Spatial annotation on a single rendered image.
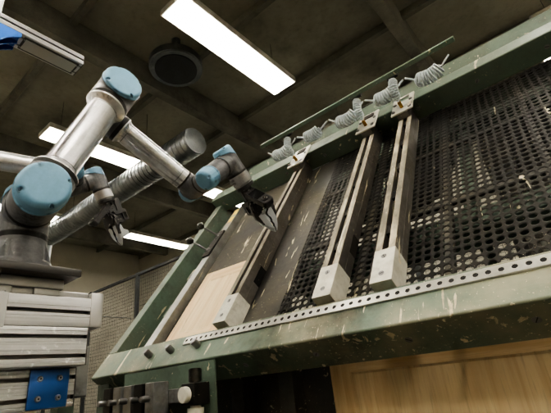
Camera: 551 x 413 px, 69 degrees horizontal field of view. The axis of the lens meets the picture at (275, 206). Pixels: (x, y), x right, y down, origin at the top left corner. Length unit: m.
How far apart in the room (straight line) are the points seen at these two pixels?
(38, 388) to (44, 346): 0.10
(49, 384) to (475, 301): 0.98
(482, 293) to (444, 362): 0.32
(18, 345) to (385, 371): 0.93
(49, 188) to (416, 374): 1.04
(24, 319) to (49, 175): 0.34
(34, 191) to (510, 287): 1.03
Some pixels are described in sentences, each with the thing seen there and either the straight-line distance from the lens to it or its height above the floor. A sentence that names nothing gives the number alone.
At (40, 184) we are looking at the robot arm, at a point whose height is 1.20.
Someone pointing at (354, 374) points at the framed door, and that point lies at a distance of 1.30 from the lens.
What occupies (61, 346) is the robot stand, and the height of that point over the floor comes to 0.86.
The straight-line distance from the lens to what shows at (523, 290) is 0.90.
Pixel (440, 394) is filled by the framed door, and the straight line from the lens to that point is 1.20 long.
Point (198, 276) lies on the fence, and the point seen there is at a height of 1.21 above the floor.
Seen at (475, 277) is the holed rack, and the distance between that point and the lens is 0.95.
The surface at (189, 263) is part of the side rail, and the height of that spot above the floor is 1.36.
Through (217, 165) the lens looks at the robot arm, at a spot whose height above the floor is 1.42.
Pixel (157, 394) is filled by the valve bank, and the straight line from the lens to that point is 1.38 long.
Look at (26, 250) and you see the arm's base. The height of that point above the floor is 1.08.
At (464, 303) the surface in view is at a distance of 0.92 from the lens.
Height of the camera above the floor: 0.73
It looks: 24 degrees up
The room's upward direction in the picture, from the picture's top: 6 degrees counter-clockwise
